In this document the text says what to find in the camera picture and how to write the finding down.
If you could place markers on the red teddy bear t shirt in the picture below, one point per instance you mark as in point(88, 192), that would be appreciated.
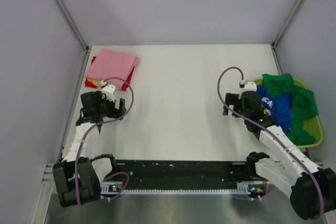
point(96, 84)

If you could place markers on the blue printed t shirt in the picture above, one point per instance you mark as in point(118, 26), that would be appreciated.
point(279, 108)

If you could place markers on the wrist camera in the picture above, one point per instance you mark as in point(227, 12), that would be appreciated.
point(247, 85)
point(108, 90)

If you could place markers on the pink t shirt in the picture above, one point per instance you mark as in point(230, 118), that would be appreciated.
point(110, 63)

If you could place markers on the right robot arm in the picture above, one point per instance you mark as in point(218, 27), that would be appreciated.
point(309, 187)

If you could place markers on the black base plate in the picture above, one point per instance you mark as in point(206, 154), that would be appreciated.
point(188, 175)

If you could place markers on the green plastic basket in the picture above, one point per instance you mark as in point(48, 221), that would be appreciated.
point(312, 126)

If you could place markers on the left aluminium frame post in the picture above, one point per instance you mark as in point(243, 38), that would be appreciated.
point(71, 24)

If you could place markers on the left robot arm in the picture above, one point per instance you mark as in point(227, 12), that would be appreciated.
point(78, 175)

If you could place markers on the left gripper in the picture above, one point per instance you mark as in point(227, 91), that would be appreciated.
point(115, 113)

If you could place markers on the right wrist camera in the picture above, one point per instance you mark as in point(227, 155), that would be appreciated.
point(247, 85)

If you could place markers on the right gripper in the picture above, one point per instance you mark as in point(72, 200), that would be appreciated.
point(232, 99)

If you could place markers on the aluminium frame post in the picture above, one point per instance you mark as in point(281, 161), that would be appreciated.
point(287, 23)
point(71, 24)

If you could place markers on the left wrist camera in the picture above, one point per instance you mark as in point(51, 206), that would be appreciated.
point(108, 90)

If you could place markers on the right aluminium frame post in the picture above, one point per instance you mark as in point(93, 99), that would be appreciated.
point(287, 23)

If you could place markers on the green t shirt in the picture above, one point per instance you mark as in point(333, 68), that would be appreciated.
point(303, 105)

